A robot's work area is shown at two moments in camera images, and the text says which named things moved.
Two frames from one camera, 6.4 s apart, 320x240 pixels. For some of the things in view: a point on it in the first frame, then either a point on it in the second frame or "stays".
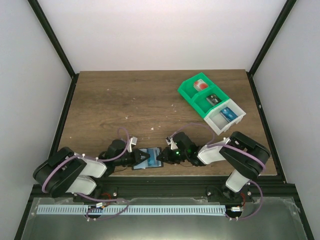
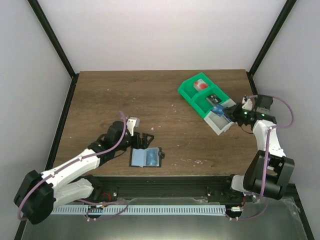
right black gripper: [166, 153] to [233, 111]
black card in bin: [213, 99] stays
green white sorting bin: [219, 112] stays
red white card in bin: [200, 84] stays
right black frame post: [282, 17] stays
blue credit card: [152, 160] to [218, 109]
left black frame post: [42, 18] stays
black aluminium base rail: [172, 187] stays
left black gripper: [137, 153] to [144, 144]
